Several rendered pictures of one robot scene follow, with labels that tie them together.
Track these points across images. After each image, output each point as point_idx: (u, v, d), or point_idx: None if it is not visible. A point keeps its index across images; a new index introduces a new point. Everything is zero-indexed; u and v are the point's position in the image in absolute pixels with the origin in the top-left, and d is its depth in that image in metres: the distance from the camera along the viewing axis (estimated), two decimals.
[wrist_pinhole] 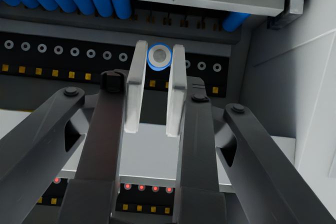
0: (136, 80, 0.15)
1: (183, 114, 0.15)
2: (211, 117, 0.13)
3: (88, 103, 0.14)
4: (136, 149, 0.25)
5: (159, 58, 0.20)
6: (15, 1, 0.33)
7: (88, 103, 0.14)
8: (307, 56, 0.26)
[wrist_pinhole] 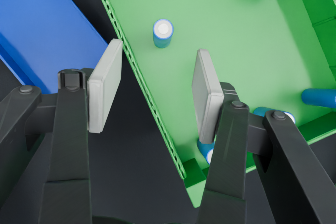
0: (98, 79, 0.14)
1: (221, 121, 0.15)
2: (247, 125, 0.13)
3: (45, 102, 0.14)
4: None
5: None
6: None
7: (45, 102, 0.14)
8: None
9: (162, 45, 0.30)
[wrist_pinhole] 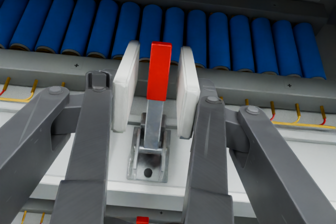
0: (123, 79, 0.15)
1: (196, 116, 0.15)
2: (224, 120, 0.13)
3: (73, 102, 0.14)
4: None
5: None
6: None
7: (73, 102, 0.14)
8: None
9: None
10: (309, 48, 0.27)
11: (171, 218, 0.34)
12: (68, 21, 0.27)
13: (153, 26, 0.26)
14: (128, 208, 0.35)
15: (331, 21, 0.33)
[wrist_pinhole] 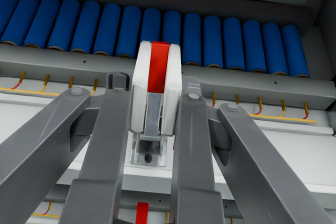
0: (142, 80, 0.15)
1: (178, 113, 0.15)
2: (206, 116, 0.13)
3: (93, 104, 0.14)
4: None
5: None
6: (19, 0, 0.30)
7: (93, 103, 0.14)
8: None
9: None
10: (295, 48, 0.29)
11: (169, 205, 0.37)
12: (76, 23, 0.30)
13: (153, 27, 0.29)
14: (129, 196, 0.37)
15: (317, 23, 0.35)
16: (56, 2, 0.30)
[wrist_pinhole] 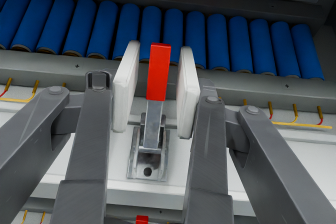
0: (123, 79, 0.15)
1: (196, 116, 0.15)
2: (224, 120, 0.13)
3: (73, 102, 0.14)
4: None
5: None
6: None
7: (73, 102, 0.14)
8: None
9: None
10: (307, 49, 0.27)
11: (171, 217, 0.35)
12: (69, 22, 0.27)
13: (153, 27, 0.27)
14: (128, 207, 0.35)
15: (328, 22, 0.33)
16: (48, 0, 0.28)
